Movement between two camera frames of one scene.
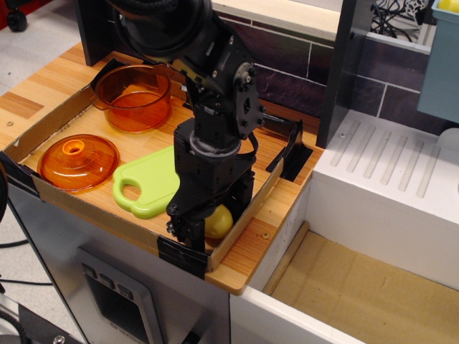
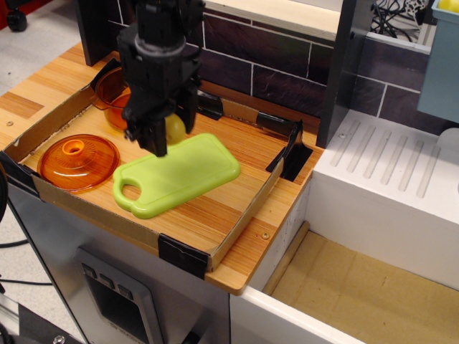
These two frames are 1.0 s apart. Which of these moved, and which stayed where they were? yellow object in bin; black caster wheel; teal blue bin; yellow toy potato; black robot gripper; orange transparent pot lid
Moved: yellow toy potato; black robot gripper
Stayed: yellow object in bin; black caster wheel; teal blue bin; orange transparent pot lid
